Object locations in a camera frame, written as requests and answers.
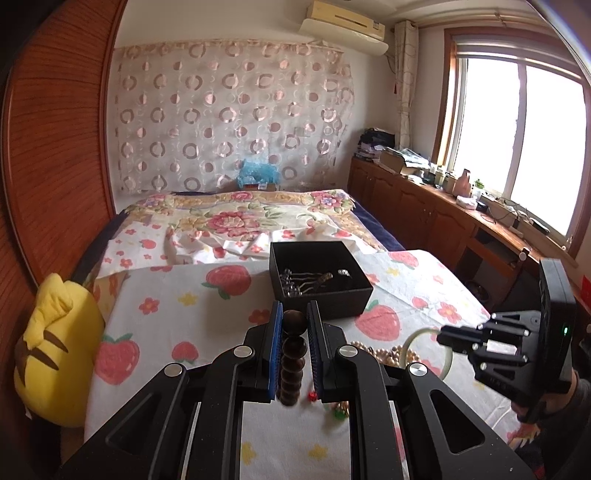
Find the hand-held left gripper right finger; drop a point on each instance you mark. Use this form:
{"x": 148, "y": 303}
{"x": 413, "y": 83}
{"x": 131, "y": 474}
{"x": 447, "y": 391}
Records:
{"x": 315, "y": 350}

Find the green bead trinket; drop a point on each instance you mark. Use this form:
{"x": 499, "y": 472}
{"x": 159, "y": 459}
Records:
{"x": 340, "y": 409}

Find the pile of dark clothes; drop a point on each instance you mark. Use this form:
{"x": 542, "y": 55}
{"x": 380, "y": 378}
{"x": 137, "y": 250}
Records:
{"x": 375, "y": 141}

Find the patterned window curtain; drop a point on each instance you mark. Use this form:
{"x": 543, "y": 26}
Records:
{"x": 406, "y": 83}

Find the yellow plush toy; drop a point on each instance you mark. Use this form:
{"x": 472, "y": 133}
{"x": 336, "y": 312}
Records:
{"x": 55, "y": 360}

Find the strawberry print sheet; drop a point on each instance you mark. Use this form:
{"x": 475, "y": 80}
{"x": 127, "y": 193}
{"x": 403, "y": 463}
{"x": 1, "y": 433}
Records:
{"x": 184, "y": 332}

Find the blue plastic bag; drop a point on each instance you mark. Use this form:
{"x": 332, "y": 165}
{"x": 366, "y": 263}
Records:
{"x": 258, "y": 171}

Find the wall air conditioner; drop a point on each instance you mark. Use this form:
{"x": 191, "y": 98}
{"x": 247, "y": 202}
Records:
{"x": 346, "y": 27}

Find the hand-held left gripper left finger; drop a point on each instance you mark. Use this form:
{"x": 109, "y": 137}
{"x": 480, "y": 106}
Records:
{"x": 275, "y": 350}

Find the floral blanket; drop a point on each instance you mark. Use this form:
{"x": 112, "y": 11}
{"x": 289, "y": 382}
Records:
{"x": 231, "y": 221}

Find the pink bottle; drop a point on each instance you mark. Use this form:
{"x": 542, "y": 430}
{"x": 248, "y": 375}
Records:
{"x": 463, "y": 182}

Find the silver hairpins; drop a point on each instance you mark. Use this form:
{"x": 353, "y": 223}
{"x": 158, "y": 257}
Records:
{"x": 295, "y": 284}

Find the small flower print sheet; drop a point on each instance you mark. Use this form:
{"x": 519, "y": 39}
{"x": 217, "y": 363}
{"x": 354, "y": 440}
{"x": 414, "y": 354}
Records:
{"x": 138, "y": 249}

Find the circle patterned sheer curtain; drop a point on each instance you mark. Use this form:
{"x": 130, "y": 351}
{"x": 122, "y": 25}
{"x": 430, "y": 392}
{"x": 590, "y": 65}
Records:
{"x": 221, "y": 115}

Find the white tissue pack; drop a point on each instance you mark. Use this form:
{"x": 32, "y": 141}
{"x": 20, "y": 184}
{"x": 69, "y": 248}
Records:
{"x": 466, "y": 201}

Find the person's right hand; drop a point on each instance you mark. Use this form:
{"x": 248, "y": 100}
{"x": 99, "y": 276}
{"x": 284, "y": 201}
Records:
{"x": 579, "y": 390}

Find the wooden cabinet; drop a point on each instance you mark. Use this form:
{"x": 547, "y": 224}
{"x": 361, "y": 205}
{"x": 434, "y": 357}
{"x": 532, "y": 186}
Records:
{"x": 415, "y": 207}

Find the dark blue bed sheet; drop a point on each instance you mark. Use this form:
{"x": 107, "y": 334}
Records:
{"x": 378, "y": 230}

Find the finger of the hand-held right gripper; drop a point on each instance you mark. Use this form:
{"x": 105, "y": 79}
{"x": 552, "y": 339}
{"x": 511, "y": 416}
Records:
{"x": 512, "y": 327}
{"x": 459, "y": 337}

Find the wooden framed window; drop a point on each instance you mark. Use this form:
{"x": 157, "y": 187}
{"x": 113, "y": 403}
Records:
{"x": 508, "y": 138}

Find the wooden wardrobe door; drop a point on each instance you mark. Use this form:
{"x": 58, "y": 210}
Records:
{"x": 55, "y": 138}

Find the black jewelry box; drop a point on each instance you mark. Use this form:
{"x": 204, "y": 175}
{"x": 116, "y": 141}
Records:
{"x": 341, "y": 304}

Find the pale jade bangle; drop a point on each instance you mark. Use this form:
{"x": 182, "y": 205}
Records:
{"x": 406, "y": 344}

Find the cardboard box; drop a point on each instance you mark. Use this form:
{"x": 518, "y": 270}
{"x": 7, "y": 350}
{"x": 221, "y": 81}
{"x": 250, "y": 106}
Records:
{"x": 261, "y": 186}

